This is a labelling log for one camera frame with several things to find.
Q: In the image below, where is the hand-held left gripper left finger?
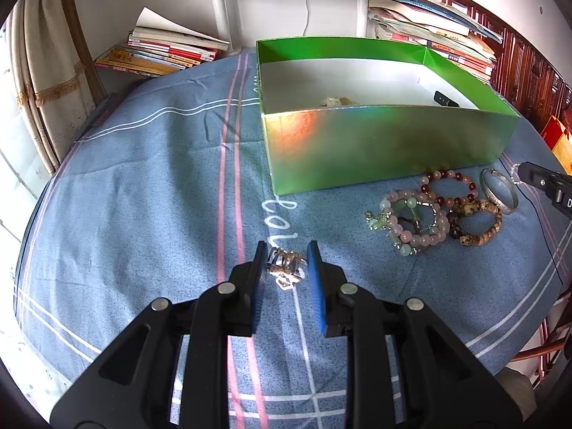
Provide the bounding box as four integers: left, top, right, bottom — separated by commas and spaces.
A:
49, 240, 269, 429

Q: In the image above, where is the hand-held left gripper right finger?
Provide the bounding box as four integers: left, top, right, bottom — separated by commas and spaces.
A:
306, 240, 523, 429

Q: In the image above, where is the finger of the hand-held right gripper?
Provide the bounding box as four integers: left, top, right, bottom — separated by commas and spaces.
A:
519, 161, 572, 210

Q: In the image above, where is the thin silver chain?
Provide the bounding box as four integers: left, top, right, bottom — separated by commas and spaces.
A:
509, 163, 531, 187

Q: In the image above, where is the silver and gold chain bracelet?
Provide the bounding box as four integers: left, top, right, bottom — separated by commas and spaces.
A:
267, 246, 309, 289

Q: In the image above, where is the silver bangle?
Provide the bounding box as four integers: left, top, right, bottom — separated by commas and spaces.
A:
479, 168, 520, 210

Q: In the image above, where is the brown spotted bead bracelet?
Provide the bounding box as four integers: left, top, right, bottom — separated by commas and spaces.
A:
449, 199, 504, 248

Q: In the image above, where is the pale green jade bracelet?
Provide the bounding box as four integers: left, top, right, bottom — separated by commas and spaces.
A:
364, 200, 425, 257

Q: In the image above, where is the dark red bead bracelet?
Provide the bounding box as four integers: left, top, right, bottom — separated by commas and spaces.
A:
420, 168, 480, 208

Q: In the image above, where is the pink bead bracelet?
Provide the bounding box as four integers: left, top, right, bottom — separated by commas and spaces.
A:
380, 189, 452, 247

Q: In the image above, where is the green cardboard box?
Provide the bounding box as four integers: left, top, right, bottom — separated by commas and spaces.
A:
256, 38, 520, 196

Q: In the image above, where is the red and yellow bag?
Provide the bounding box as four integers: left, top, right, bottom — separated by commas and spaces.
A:
540, 115, 572, 167

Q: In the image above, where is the red wooden headboard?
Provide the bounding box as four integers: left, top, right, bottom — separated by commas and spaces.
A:
440, 0, 572, 131

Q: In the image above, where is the red wooden chair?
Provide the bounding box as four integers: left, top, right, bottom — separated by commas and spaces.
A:
509, 290, 572, 385

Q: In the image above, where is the tall stack of books and magazines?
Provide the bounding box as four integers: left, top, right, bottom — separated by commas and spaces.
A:
353, 0, 504, 85

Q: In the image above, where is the cream jade pendant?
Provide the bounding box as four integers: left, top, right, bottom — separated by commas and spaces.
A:
319, 95, 358, 108

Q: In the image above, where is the stack of books with open page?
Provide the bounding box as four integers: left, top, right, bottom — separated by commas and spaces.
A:
94, 6, 231, 77

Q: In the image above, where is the white desk shelf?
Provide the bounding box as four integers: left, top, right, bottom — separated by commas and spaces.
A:
152, 0, 436, 57

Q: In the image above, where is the beige curtain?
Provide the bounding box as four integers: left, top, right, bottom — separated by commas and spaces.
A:
9, 0, 109, 180

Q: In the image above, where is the thin black cable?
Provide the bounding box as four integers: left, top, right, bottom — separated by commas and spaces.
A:
521, 185, 565, 285

